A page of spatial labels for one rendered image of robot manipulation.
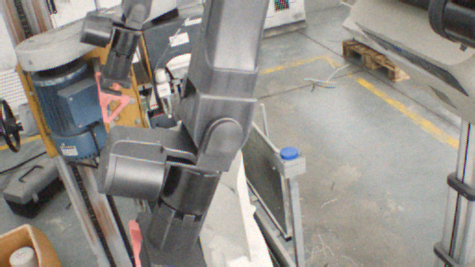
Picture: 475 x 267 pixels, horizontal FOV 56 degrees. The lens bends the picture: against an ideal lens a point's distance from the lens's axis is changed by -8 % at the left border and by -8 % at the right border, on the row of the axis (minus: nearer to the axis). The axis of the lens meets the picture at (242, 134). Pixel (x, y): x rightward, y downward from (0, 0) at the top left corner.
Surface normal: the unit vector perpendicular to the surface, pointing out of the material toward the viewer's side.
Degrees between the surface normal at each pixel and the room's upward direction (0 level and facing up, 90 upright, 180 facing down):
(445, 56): 40
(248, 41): 84
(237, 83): 91
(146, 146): 91
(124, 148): 91
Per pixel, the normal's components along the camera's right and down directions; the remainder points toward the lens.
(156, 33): 0.33, 0.43
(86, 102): 0.69, 0.26
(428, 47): -0.71, -0.47
